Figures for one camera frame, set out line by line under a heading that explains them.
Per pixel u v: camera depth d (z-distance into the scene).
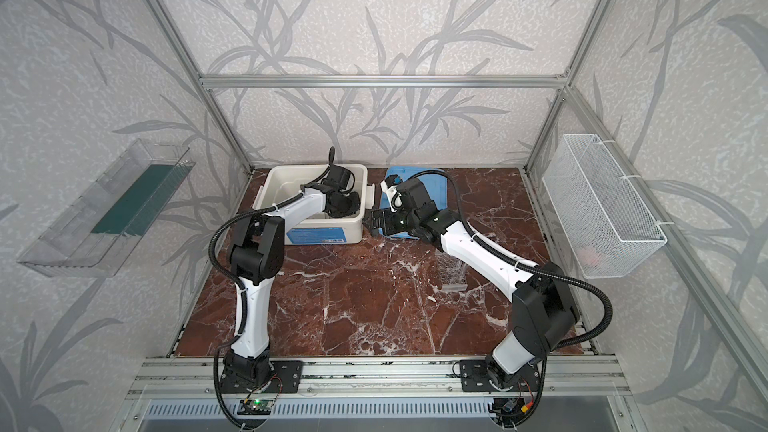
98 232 0.63
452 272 0.91
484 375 0.73
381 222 0.72
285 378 0.73
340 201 0.83
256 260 0.57
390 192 0.74
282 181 1.01
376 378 0.75
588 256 0.73
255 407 0.71
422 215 0.62
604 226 0.61
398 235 0.74
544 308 0.43
